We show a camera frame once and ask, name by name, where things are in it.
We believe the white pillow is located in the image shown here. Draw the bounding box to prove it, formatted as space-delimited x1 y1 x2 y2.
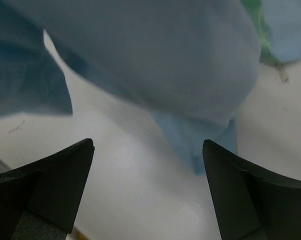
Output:
0 36 301 240

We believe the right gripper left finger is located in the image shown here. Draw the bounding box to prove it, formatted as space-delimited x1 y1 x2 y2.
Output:
0 138 95 240

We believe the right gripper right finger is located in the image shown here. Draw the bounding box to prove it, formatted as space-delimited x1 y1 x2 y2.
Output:
202 140 301 240

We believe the light blue pillowcase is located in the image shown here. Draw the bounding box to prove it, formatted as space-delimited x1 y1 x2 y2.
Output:
0 0 301 175

